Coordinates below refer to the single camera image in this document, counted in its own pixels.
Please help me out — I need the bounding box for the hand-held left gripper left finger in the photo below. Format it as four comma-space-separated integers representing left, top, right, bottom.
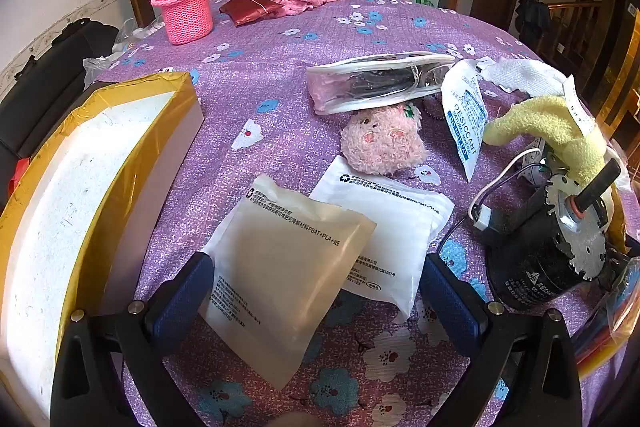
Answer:
50, 252, 216, 427

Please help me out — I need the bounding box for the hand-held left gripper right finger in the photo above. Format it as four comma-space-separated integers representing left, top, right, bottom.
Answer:
419, 253, 583, 427

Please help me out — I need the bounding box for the beige printed mailer bag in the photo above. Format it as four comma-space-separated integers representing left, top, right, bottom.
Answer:
198, 174, 377, 390

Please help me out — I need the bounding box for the white printed mailer bag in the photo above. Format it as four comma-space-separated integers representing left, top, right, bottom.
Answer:
309, 155, 456, 324

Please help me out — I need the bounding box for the black electric motor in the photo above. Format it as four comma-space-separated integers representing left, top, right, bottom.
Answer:
485, 159, 623, 310

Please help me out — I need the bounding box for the white foam box yellow tape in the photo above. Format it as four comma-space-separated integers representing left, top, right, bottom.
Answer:
0, 72, 206, 427

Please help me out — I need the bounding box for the clear bag of coloured items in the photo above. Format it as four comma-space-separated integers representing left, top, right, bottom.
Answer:
572, 257, 640, 378

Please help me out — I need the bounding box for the pink plush toy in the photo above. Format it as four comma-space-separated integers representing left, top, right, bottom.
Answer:
341, 103, 427, 178

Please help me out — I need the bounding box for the white desiccant packet blue print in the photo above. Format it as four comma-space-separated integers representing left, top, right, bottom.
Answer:
441, 59, 489, 184

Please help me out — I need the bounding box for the clear pencil case pink trim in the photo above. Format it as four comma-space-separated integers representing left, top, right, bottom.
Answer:
306, 50, 457, 116

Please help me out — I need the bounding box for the white towel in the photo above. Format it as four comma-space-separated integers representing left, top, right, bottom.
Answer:
475, 58, 581, 100

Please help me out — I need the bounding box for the purple floral tablecloth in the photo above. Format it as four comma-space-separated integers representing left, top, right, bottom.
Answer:
82, 0, 640, 427

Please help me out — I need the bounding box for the black chair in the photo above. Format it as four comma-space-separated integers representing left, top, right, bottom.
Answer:
0, 19, 123, 188

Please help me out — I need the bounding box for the clear plastic bag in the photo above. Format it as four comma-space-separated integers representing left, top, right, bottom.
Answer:
82, 19, 166, 90

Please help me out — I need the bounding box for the pink knitted basket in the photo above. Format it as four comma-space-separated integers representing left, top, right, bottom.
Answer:
151, 0, 214, 46

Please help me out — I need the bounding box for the wooden stair railing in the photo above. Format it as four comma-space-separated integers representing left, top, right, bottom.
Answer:
545, 0, 606, 68

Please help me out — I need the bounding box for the dark red pouch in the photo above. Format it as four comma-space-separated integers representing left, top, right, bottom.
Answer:
218, 0, 284, 28

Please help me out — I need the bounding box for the white motor cable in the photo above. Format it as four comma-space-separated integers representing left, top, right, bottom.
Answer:
467, 149, 545, 233

